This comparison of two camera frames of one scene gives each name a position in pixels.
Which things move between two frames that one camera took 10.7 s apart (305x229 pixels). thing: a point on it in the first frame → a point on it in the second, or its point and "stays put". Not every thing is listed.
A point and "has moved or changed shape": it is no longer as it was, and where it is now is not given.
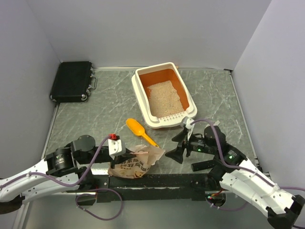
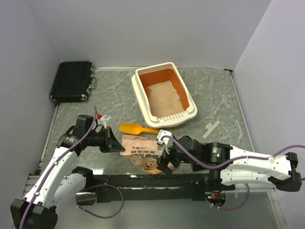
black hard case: (73, 82) stays put
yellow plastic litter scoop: (137, 128) has moved or changed shape
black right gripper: (176, 153) → (162, 162)
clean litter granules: (165, 100) stays put
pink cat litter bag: (136, 167) → (143, 152)
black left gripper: (118, 159) → (110, 143)
